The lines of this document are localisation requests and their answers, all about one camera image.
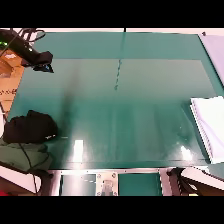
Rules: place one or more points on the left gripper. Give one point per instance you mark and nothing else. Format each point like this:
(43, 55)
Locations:
(43, 58)

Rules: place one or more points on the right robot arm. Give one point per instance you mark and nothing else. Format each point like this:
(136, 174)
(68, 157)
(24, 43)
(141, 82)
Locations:
(196, 180)

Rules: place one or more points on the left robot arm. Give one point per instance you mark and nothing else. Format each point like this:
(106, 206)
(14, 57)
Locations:
(13, 46)

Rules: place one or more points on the black garment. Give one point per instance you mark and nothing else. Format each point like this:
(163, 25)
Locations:
(30, 128)

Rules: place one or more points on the dark green garment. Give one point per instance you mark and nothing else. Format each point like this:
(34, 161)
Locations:
(20, 155)

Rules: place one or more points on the pale garment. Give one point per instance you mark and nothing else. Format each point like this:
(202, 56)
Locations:
(216, 53)

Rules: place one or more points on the silver frame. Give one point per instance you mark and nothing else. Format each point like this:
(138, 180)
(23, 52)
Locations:
(106, 183)

